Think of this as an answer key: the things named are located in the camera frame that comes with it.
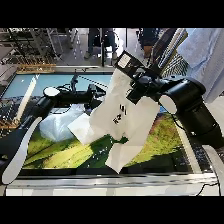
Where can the person's legs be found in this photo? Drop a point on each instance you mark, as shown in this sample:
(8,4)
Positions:
(91,40)

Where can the white garment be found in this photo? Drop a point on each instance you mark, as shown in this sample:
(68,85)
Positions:
(56,126)

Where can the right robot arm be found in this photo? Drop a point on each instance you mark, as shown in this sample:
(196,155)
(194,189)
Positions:
(193,106)

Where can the white T-shirt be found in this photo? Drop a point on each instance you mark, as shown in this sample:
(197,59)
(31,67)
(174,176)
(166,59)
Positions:
(103,118)

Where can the light blue shirt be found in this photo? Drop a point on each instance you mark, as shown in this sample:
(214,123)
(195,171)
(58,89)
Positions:
(206,53)

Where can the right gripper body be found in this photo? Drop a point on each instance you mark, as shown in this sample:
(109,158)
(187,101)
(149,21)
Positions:
(140,90)

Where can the striped garment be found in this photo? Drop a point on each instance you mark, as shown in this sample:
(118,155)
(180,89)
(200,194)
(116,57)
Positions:
(176,63)

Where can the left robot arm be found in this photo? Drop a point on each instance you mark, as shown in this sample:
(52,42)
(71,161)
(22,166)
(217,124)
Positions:
(20,146)

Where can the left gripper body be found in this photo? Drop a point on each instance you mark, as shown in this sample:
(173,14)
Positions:
(94,96)

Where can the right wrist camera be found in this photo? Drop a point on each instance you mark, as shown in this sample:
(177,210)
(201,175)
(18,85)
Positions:
(128,63)

